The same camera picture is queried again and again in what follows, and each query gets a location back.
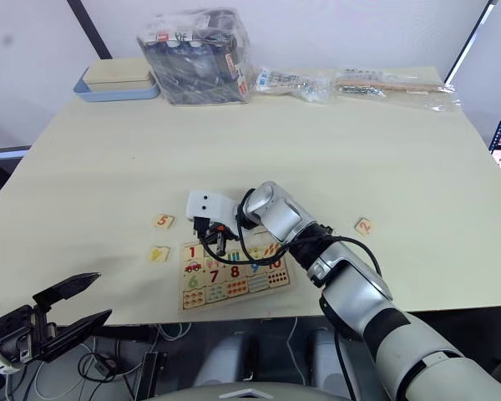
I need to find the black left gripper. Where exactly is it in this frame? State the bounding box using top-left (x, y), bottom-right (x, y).
top-left (0, 272), bottom-right (114, 365)

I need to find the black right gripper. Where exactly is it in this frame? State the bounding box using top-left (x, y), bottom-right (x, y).
top-left (191, 216), bottom-right (240, 257)

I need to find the red number seven tile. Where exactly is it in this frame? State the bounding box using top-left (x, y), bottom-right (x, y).
top-left (205, 268), bottom-right (227, 287)

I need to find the green number six tile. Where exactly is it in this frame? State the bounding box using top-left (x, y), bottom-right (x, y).
top-left (183, 273), bottom-right (209, 292)

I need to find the wooden number puzzle board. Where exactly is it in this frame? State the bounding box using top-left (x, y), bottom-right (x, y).
top-left (178, 236), bottom-right (297, 312)

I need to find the wooden number five tile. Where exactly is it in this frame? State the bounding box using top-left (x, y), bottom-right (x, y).
top-left (150, 213), bottom-right (177, 231)

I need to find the wooden number two tile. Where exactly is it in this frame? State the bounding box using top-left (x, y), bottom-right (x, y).
top-left (354, 216), bottom-right (377, 237)

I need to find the wooden yellow picture tile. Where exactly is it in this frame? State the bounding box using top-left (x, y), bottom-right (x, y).
top-left (146, 246), bottom-right (171, 264)

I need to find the black power strip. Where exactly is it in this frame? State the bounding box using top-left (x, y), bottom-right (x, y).
top-left (135, 350), bottom-right (169, 400)

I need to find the grey rounded robot leg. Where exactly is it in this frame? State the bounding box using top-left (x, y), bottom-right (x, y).
top-left (307, 327), bottom-right (362, 390)
top-left (193, 329), bottom-right (258, 388)

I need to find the grey robot torso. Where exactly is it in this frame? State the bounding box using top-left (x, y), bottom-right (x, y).
top-left (149, 385), bottom-right (354, 401)

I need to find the dark furniture beside table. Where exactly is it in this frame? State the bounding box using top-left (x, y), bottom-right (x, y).
top-left (0, 144), bottom-right (33, 206)

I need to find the clear bag of dark items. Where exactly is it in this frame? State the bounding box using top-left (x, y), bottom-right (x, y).
top-left (135, 7), bottom-right (252, 106)

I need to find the small clear bag of screws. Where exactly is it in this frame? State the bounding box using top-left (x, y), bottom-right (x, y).
top-left (253, 65), bottom-right (332, 104)

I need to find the light blue tray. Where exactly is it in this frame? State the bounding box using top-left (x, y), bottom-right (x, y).
top-left (73, 65), bottom-right (160, 104)

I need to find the pale wooden box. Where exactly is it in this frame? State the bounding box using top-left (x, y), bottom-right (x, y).
top-left (84, 58), bottom-right (154, 94)

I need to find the clear bag of wooden sticks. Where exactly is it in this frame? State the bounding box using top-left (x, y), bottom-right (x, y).
top-left (331, 67), bottom-right (462, 113)

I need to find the black slanted pole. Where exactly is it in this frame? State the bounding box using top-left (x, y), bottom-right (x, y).
top-left (443, 0), bottom-right (501, 84)

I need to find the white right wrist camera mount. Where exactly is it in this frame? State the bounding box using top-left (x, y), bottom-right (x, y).
top-left (185, 190), bottom-right (240, 242)

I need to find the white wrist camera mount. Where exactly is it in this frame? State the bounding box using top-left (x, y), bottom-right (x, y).
top-left (185, 190), bottom-right (240, 242)
top-left (0, 285), bottom-right (27, 376)

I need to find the black cable under table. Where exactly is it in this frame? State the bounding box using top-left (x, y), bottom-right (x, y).
top-left (77, 340), bottom-right (145, 388)

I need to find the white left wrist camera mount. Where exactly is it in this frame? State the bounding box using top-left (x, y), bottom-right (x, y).
top-left (0, 285), bottom-right (27, 376)

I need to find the white cable under table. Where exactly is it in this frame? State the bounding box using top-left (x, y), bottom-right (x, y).
top-left (156, 320), bottom-right (194, 343)

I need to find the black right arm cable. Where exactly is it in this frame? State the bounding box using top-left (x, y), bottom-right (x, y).
top-left (199, 187), bottom-right (383, 277)

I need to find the black slanted wall strip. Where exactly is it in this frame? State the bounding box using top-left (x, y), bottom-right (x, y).
top-left (65, 0), bottom-right (114, 60)

